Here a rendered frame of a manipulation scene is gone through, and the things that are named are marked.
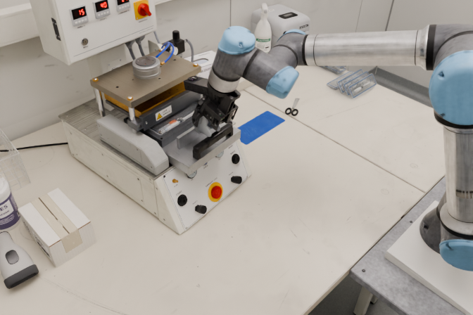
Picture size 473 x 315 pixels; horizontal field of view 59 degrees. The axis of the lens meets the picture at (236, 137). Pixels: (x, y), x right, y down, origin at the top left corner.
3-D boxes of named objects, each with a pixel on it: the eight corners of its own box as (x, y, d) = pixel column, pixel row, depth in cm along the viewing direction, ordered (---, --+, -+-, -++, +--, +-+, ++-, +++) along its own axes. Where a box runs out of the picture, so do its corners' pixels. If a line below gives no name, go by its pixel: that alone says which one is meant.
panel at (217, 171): (184, 230, 120) (160, 176, 114) (248, 177, 139) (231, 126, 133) (188, 232, 119) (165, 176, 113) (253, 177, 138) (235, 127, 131)
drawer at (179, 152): (120, 134, 127) (116, 113, 122) (172, 105, 141) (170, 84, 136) (189, 177, 112) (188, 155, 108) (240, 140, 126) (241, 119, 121)
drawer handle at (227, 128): (192, 157, 113) (191, 145, 111) (228, 132, 123) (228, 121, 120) (198, 160, 112) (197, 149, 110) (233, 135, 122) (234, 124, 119)
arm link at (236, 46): (250, 53, 88) (217, 33, 89) (236, 88, 97) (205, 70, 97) (265, 36, 94) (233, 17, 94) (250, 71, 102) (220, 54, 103)
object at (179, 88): (105, 103, 125) (99, 74, 119) (160, 75, 139) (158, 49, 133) (143, 124, 117) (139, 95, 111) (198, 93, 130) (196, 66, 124)
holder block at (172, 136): (124, 125, 124) (123, 118, 123) (173, 98, 137) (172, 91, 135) (162, 148, 116) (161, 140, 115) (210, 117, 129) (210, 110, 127)
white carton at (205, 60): (167, 77, 183) (165, 62, 178) (211, 64, 194) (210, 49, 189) (181, 89, 175) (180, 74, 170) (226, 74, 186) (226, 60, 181)
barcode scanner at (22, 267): (-16, 248, 115) (-26, 229, 110) (14, 233, 119) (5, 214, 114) (12, 298, 103) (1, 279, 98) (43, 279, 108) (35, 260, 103)
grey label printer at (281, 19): (248, 41, 214) (249, 8, 204) (277, 32, 224) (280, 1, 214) (280, 59, 199) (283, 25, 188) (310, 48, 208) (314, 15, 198)
